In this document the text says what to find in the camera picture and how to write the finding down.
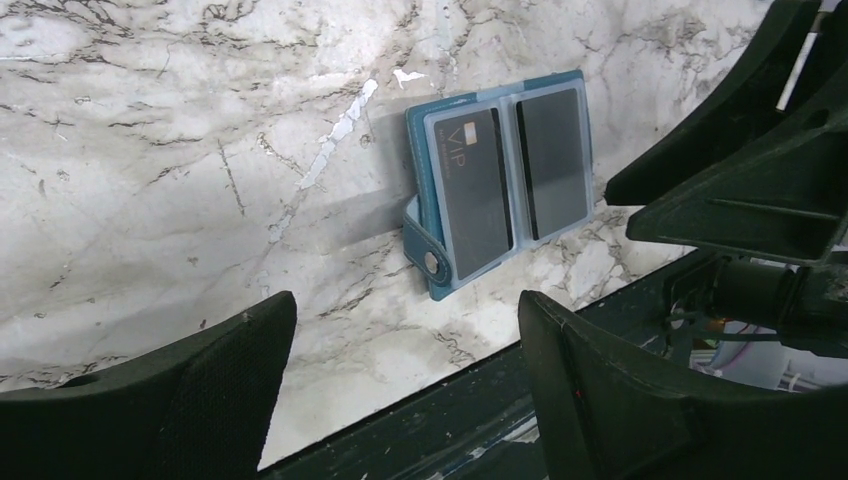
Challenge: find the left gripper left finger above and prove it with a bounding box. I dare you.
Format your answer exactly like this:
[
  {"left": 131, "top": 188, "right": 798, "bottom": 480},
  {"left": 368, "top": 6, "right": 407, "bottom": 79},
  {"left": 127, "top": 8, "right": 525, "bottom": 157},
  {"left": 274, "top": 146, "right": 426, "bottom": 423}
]
[{"left": 1, "top": 291, "right": 297, "bottom": 479}]

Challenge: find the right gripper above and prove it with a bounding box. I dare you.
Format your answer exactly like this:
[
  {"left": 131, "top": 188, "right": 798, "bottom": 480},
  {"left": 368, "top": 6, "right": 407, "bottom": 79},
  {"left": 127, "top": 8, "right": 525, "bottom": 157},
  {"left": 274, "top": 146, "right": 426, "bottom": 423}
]
[{"left": 605, "top": 1, "right": 847, "bottom": 359}]

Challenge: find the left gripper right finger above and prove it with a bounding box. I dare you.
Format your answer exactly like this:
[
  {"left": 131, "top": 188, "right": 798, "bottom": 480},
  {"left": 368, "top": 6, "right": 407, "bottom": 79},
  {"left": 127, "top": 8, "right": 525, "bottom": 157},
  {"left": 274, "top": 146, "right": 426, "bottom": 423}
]
[{"left": 518, "top": 291, "right": 847, "bottom": 479}]

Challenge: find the blue card holder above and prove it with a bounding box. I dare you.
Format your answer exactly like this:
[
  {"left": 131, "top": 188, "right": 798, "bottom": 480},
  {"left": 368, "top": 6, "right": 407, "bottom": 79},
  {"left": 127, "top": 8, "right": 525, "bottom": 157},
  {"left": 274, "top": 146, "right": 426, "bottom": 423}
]
[{"left": 403, "top": 70, "right": 595, "bottom": 301}]

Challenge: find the black VIP credit card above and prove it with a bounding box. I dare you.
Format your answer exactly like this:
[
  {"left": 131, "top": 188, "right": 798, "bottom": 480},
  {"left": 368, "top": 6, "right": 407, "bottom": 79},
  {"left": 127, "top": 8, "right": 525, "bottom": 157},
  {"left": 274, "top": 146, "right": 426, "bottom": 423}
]
[{"left": 434, "top": 108, "right": 514, "bottom": 281}]

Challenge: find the black card in sleeve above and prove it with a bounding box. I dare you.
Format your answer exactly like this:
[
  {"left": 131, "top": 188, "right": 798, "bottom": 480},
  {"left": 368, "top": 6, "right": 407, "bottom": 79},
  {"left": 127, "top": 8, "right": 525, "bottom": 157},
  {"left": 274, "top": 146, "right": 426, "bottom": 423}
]
[{"left": 516, "top": 89, "right": 588, "bottom": 240}]

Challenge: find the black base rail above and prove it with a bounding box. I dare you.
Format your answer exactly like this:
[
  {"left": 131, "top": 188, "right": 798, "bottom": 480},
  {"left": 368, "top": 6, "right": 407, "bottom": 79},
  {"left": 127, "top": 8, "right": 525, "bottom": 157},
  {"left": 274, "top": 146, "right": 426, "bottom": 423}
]
[{"left": 259, "top": 250, "right": 716, "bottom": 479}]

